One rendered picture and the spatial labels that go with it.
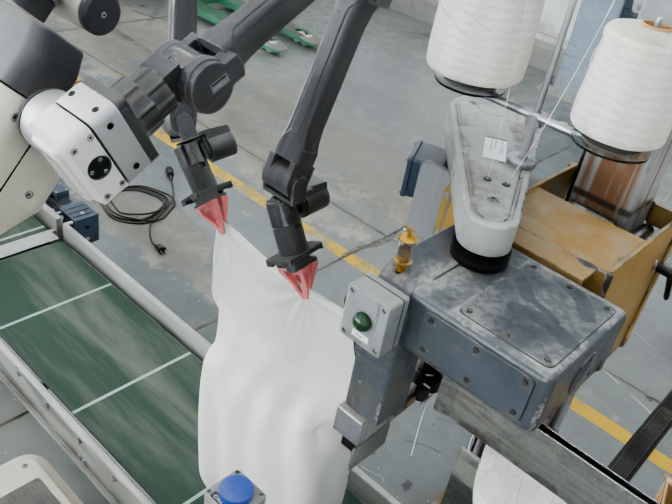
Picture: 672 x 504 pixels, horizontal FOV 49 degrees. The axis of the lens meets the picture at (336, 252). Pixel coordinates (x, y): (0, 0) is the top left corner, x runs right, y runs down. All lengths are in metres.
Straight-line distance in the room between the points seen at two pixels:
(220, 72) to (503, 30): 0.43
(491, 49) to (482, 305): 0.40
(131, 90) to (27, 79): 0.15
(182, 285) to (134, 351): 0.92
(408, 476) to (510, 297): 1.57
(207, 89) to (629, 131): 0.59
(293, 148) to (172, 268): 2.02
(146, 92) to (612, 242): 0.78
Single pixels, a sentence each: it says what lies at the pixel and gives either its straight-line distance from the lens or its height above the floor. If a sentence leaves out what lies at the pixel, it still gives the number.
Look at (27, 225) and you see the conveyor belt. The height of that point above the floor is 0.38.
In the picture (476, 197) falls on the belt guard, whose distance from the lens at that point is 1.13.
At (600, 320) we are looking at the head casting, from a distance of 1.10.
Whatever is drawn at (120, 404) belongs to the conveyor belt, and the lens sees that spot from 2.15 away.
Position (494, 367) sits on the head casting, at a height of 1.30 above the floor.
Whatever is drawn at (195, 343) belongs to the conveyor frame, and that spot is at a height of 0.40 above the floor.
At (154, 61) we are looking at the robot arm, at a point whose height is 1.54.
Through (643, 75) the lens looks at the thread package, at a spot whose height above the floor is 1.64.
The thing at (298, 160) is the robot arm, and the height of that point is 1.34.
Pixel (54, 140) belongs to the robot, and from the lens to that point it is 1.00.
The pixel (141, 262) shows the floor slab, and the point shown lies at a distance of 3.31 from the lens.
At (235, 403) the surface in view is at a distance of 1.64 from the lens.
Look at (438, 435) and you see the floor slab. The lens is 2.73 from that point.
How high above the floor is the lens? 1.93
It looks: 33 degrees down
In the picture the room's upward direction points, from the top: 11 degrees clockwise
